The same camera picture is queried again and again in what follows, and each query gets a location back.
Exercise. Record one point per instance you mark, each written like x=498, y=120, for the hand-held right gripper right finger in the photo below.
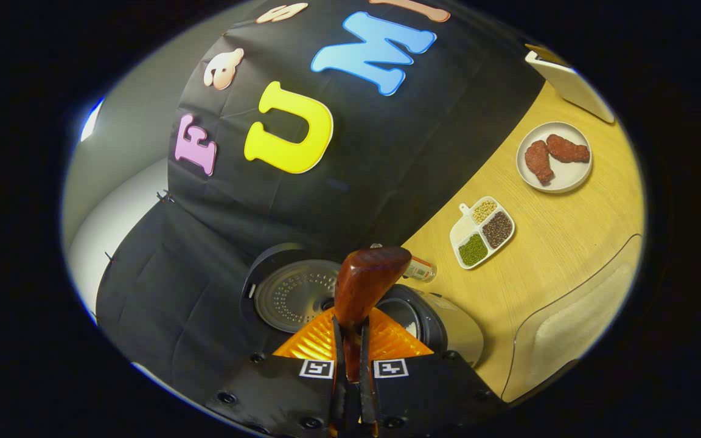
x=367, y=395

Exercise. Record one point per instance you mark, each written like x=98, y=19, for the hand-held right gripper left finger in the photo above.
x=338, y=395

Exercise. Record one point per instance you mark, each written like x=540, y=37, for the dark grey rice cooker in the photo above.
x=289, y=298

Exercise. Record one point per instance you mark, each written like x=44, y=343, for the brown wooden spoon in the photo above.
x=369, y=280

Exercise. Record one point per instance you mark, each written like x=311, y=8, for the white rice heap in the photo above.
x=463, y=231

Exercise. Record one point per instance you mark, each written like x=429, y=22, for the small clear glass bottle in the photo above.
x=420, y=269

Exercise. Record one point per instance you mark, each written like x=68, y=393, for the green mung beans heap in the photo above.
x=473, y=250

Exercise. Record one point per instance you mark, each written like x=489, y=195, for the white divided dish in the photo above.
x=478, y=226

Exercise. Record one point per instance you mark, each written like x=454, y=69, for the dark brown beans heap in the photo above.
x=498, y=229

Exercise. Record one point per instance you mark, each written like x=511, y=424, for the yellow soybeans heap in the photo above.
x=484, y=211

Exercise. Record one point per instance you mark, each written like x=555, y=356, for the black backdrop cloth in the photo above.
x=387, y=152

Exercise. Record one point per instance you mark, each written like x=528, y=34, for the red-brown meat piece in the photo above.
x=539, y=161
x=568, y=149

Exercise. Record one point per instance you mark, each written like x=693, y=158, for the round white plate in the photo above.
x=569, y=176

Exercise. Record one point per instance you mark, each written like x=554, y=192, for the white toaster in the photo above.
x=569, y=85

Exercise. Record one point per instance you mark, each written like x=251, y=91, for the brown bread slice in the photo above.
x=545, y=55

